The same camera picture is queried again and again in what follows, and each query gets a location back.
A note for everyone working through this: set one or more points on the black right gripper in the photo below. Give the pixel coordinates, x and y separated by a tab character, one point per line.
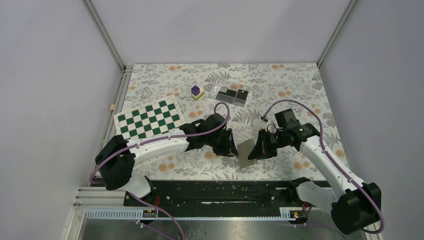
262	150

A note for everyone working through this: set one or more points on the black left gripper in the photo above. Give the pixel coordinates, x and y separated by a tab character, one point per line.
228	149

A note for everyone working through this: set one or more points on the grey card holder wallet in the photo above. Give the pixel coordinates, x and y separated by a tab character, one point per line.
244	149

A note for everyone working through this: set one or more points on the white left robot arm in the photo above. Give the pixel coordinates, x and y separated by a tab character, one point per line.
117	159

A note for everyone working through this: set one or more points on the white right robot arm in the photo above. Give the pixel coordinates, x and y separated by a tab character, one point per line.
351	203

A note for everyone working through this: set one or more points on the black credit card right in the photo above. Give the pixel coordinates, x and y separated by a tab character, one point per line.
240	98

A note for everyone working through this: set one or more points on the clear acrylic card tray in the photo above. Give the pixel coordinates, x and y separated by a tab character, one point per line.
223	85

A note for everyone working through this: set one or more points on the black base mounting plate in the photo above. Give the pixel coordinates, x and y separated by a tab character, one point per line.
167	194

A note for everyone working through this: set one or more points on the floral table cloth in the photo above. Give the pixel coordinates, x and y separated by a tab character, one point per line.
272	87

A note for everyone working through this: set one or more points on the purple yellow cube stack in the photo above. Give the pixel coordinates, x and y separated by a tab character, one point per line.
197	92

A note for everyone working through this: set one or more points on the green white chessboard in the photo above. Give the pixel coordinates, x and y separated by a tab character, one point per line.
154	118

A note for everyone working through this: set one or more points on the grey slotted cable duct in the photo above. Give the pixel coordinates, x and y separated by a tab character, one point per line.
191	213

